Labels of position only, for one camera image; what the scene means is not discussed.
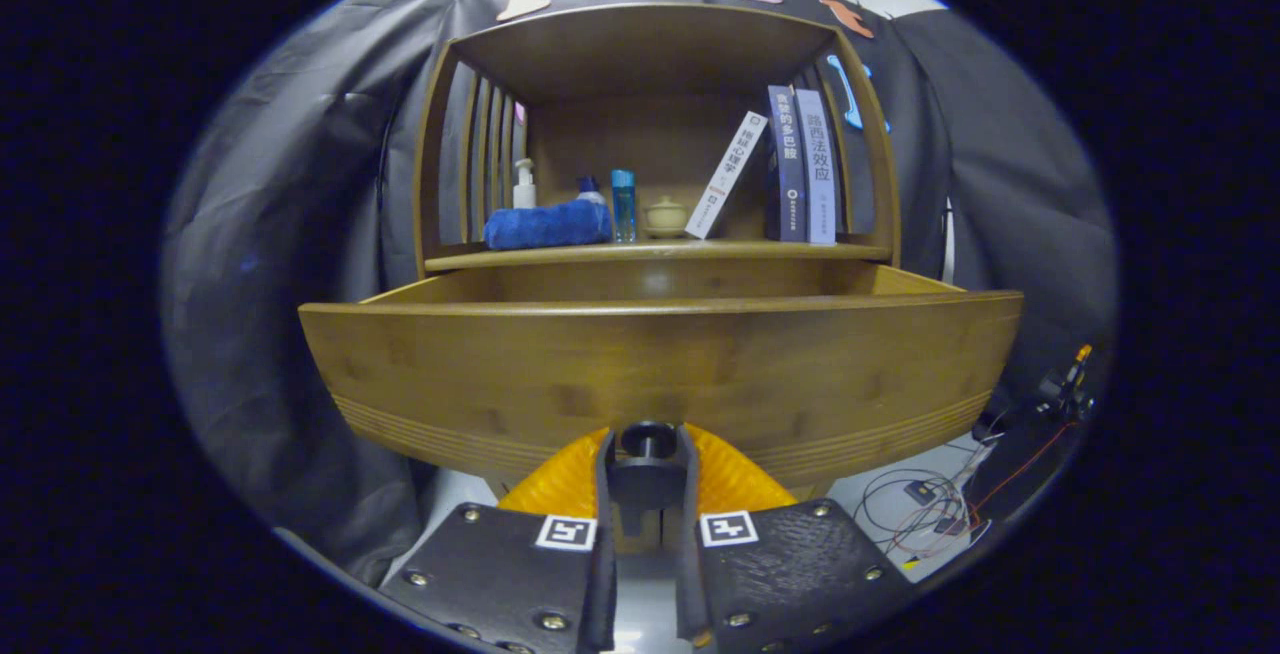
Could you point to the white lotion bottle blue cap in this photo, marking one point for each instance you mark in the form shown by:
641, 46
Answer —
590, 192

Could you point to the cream lidded teacup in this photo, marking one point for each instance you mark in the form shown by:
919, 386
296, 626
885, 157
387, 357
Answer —
665, 219

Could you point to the black device with orange tip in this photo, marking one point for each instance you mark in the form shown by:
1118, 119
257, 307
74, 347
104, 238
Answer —
1020, 464

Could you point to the blue rolled towel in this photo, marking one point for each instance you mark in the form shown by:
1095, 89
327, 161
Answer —
545, 226

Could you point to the dark blue book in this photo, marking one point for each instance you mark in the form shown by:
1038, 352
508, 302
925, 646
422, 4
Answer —
787, 174

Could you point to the white pump bottle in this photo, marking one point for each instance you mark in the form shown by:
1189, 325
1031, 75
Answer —
524, 194

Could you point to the wooden countertop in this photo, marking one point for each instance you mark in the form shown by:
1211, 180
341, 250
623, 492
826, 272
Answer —
700, 251

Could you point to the clear blue bottle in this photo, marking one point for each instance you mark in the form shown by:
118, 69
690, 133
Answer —
623, 209

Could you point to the wooden cabinet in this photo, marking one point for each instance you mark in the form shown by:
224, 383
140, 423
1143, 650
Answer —
650, 44

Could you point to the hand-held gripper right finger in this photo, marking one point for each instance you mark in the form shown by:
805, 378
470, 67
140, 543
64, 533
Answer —
688, 584

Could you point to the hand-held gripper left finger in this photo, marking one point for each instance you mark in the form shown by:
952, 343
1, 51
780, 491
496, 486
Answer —
605, 584

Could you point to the white book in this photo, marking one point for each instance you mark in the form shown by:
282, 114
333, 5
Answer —
725, 176

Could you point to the pale lavender book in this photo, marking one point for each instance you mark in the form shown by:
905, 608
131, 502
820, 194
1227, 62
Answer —
818, 184

